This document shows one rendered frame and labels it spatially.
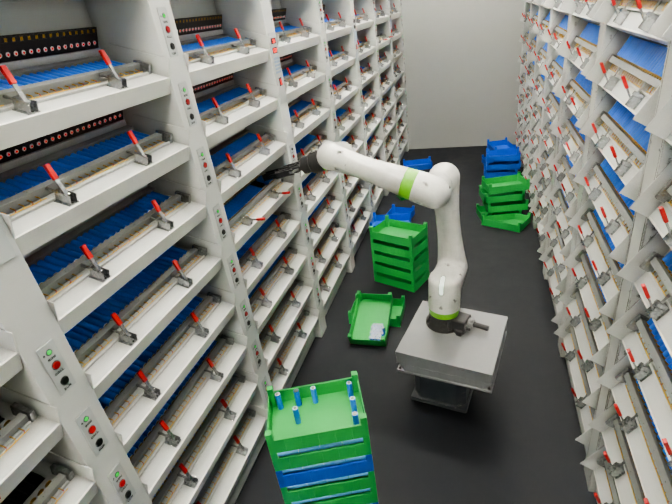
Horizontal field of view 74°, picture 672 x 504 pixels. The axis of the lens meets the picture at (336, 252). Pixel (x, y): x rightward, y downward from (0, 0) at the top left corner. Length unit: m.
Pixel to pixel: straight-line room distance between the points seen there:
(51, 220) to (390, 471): 1.48
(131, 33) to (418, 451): 1.77
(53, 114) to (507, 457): 1.85
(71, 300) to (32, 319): 0.11
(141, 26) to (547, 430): 2.02
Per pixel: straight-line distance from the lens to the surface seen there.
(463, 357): 1.84
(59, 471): 1.30
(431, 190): 1.66
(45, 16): 1.44
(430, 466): 1.98
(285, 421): 1.54
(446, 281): 1.83
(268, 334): 2.07
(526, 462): 2.04
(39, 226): 1.07
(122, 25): 1.48
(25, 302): 1.06
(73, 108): 1.16
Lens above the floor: 1.61
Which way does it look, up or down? 28 degrees down
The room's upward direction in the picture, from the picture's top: 8 degrees counter-clockwise
